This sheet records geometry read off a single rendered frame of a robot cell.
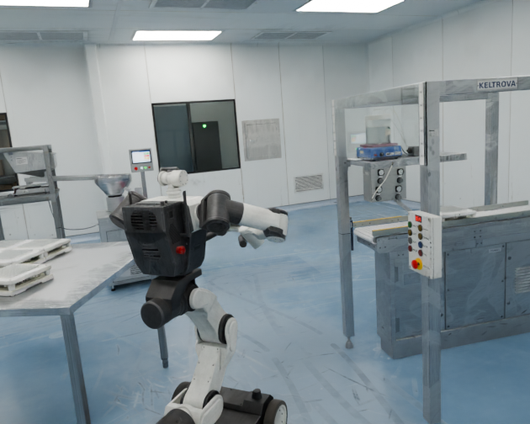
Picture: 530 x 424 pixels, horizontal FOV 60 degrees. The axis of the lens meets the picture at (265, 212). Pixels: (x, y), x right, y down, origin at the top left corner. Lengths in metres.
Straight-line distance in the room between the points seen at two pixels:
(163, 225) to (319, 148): 6.90
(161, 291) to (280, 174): 6.43
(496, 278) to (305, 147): 5.55
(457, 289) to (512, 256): 0.44
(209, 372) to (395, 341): 1.32
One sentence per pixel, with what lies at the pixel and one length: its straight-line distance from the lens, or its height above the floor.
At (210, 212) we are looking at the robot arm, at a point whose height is 1.21.
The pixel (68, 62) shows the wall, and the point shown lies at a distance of 7.59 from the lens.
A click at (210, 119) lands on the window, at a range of 7.77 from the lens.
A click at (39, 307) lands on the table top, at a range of 2.12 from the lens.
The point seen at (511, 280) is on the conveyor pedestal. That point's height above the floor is 0.40.
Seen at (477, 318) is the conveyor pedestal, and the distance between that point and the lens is 3.39.
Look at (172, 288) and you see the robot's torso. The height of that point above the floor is 0.91.
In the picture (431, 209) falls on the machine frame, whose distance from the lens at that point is 2.09.
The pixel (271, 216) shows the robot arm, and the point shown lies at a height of 1.15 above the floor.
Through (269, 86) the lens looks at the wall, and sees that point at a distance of 8.13.
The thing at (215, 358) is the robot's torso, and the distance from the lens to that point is 2.27.
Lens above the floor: 1.51
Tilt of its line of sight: 10 degrees down
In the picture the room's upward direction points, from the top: 4 degrees counter-clockwise
